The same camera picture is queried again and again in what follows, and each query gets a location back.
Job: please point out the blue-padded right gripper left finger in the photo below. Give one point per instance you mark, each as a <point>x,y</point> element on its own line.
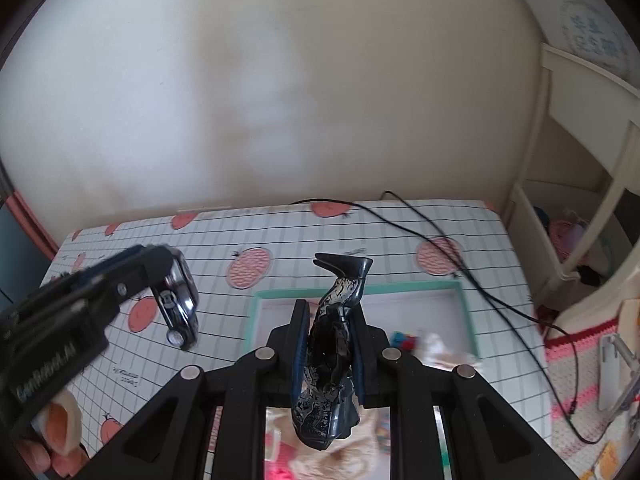
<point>289,341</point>

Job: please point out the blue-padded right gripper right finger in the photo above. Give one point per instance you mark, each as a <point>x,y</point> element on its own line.
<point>371,383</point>

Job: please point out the colourful plastic link toy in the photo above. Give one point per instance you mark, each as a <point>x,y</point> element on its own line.
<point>404,342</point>

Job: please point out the pink hair roller clip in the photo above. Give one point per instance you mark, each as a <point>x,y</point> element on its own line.
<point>278,458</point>

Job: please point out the left hand with taped fingers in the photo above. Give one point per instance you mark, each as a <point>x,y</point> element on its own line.
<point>59,426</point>

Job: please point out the teal rimmed white tray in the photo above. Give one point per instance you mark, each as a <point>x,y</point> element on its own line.
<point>434,312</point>

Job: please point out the strawberry grid tablecloth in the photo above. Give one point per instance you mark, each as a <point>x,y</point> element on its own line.
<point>235,253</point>

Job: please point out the crochet striped blanket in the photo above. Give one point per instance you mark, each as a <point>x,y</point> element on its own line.
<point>591,446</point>

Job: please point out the white lattice furniture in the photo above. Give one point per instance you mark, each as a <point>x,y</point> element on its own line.
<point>604,303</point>

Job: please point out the grey phone stand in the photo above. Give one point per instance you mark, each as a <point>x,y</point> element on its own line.
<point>618,376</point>

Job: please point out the cream wooden chair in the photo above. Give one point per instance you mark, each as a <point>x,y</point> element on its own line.
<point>581,158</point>

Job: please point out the teal printed box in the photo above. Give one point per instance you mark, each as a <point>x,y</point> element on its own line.
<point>590,30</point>

